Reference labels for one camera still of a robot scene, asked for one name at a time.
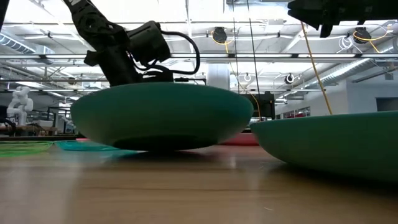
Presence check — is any cyan translucent plastic plate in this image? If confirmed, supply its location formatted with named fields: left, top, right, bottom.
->
left=54, top=139, right=139, bottom=157

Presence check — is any salmon pink plastic plate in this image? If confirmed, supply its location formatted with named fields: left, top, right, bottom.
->
left=217, top=133, right=259, bottom=146

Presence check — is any thick yellow hanging cable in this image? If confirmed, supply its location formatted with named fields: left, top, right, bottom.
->
left=300, top=21, right=333, bottom=115

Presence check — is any dark green bowl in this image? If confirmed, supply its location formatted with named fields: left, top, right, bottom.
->
left=70, top=82, right=254, bottom=152
left=250, top=111, right=398, bottom=184

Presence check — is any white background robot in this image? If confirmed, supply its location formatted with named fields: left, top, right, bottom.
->
left=6, top=86, right=34, bottom=127

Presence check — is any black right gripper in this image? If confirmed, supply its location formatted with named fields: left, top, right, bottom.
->
left=287, top=0, right=374, bottom=39

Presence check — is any black background monitor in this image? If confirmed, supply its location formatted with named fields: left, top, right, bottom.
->
left=242, top=91, right=276, bottom=121

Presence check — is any thin yellow reel cable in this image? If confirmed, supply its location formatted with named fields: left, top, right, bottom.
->
left=210, top=30, right=262, bottom=121

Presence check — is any dark wall window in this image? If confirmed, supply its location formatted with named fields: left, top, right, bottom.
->
left=375, top=96, right=398, bottom=112

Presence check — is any silver ventilation duct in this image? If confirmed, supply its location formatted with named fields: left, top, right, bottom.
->
left=0, top=32, right=37, bottom=55
left=306, top=43, right=398, bottom=90

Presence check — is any black background rig frame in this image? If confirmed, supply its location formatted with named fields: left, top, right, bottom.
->
left=174, top=77, right=208, bottom=86

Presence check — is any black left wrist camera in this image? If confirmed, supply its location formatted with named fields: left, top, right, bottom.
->
left=126, top=20, right=171, bottom=67

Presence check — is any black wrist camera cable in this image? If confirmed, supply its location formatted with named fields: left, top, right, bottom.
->
left=130, top=30, right=201, bottom=77

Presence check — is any green translucent plastic plate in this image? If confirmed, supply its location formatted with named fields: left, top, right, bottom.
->
left=0, top=140, right=54, bottom=158

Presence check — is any long ceiling light bar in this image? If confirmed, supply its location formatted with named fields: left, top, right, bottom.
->
left=0, top=53, right=398, bottom=60

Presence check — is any white building column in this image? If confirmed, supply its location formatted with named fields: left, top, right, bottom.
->
left=206, top=63, right=231, bottom=91

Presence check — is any black hanging cable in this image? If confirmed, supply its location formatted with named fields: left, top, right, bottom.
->
left=231, top=0, right=240, bottom=94
left=247, top=0, right=261, bottom=94

